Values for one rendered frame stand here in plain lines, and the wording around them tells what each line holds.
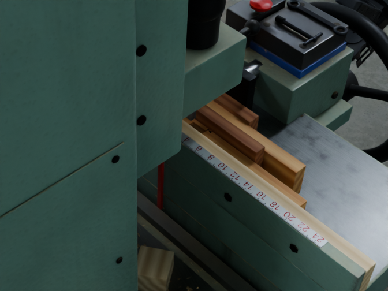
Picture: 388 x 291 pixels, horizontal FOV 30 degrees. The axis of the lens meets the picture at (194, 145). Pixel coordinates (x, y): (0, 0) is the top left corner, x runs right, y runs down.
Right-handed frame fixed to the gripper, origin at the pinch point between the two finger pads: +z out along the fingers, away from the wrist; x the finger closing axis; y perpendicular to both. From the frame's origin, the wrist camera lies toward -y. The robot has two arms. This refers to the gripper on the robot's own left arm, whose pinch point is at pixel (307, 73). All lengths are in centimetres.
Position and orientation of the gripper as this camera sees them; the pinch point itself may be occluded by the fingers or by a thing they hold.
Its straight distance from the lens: 132.7
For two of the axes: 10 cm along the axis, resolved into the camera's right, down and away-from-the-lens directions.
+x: -6.7, -5.9, 4.6
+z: -6.9, 7.2, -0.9
